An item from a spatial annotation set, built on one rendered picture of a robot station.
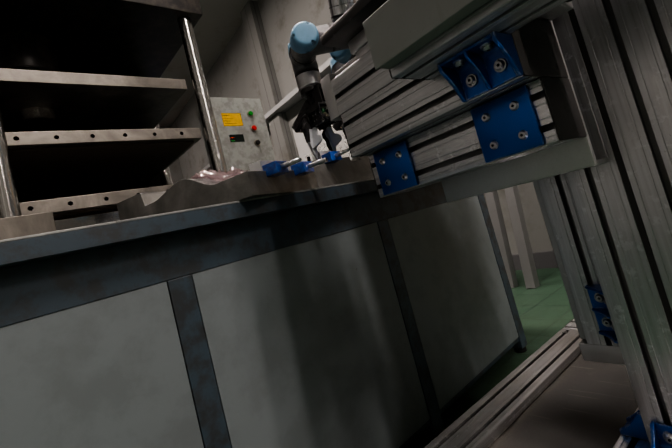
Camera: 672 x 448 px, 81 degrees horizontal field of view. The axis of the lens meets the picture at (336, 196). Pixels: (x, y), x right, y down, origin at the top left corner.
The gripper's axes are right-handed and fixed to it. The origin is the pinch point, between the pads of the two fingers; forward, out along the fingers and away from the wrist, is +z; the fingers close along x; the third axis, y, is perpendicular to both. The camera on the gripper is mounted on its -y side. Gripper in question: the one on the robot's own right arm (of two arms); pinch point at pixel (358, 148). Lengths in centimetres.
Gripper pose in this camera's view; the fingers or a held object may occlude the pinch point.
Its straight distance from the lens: 147.9
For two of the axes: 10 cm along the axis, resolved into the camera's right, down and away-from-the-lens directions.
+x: 7.3, -1.4, 6.7
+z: 2.6, 9.6, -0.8
